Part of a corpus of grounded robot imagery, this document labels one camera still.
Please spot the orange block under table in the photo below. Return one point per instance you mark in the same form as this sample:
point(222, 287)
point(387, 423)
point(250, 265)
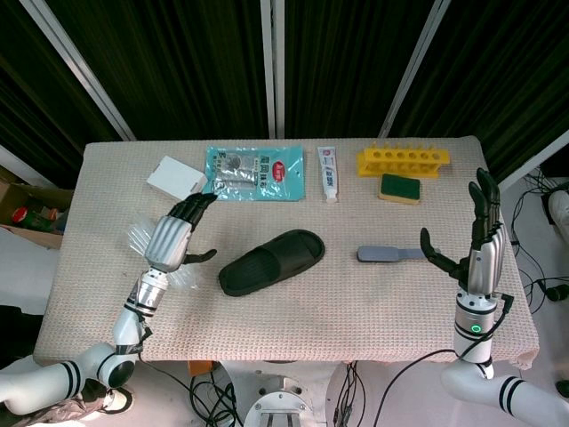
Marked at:
point(200, 368)

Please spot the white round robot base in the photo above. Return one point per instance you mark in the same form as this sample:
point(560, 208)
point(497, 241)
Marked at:
point(280, 400)

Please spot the green yellow sponge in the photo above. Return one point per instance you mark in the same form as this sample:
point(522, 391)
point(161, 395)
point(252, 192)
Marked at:
point(400, 187)

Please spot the black slipper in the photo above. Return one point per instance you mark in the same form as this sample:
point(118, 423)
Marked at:
point(266, 267)

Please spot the yellow test tube rack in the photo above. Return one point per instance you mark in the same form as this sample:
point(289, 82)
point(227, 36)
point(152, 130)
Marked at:
point(400, 160)

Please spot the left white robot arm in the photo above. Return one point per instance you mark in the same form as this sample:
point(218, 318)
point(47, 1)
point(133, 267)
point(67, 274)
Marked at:
point(126, 324)

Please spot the dark green curtain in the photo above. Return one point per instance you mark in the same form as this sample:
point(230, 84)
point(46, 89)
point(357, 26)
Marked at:
point(511, 66)
point(26, 89)
point(178, 66)
point(347, 66)

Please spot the brown cloth heap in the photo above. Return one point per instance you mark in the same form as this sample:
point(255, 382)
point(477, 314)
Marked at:
point(66, 411)

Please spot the red can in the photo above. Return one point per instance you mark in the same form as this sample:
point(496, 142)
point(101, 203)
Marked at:
point(21, 215)

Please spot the slanted white frame post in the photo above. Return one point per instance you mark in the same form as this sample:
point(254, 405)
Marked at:
point(80, 66)
point(413, 66)

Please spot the low white frame bar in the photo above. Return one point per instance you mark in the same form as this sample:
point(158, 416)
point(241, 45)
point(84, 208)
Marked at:
point(533, 164)
point(18, 162)

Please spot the brown cardboard box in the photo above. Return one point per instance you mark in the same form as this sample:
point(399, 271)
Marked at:
point(31, 236)

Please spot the beige waffle table cloth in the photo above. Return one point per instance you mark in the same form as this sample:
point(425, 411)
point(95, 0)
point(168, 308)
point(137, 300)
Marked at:
point(311, 320)

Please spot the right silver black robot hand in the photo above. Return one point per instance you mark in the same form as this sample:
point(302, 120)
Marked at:
point(486, 258)

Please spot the white toothpaste tube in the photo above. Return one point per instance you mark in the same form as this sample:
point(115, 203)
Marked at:
point(329, 173)

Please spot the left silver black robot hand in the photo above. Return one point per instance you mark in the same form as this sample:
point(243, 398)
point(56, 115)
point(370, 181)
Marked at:
point(166, 240)

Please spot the teal plastic package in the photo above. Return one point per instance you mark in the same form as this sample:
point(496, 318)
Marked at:
point(266, 173)

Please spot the upright white frame post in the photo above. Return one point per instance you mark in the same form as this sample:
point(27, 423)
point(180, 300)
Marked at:
point(279, 66)
point(268, 66)

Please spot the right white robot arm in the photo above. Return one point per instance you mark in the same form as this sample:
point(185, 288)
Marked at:
point(471, 342)

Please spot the small black floor device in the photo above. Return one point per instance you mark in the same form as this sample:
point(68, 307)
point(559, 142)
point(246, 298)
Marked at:
point(555, 293)

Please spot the small white cardboard box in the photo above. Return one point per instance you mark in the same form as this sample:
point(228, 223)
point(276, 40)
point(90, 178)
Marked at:
point(175, 175)

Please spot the grey brush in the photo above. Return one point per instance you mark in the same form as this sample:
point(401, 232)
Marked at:
point(378, 254)

